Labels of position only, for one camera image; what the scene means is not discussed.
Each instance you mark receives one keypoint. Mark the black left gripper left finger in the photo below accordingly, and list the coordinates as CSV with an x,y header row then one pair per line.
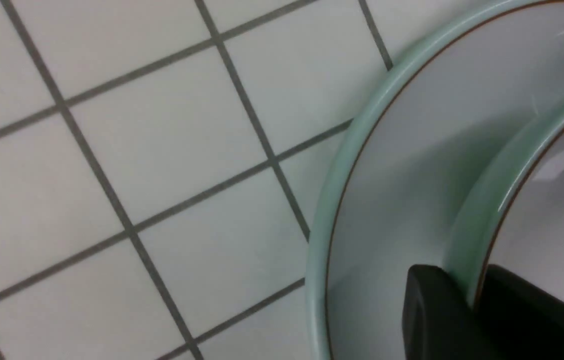
x,y
436,322

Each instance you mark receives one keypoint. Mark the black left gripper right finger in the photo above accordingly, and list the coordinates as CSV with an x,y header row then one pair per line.
x,y
522,321

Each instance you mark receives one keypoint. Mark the pale green bowl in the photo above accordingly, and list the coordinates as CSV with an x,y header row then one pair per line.
x,y
513,217

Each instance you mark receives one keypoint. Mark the pale green plate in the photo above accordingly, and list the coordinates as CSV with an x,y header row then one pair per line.
x,y
410,158

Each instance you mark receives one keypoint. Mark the gridded white table cloth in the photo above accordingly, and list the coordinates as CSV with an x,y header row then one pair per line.
x,y
160,163

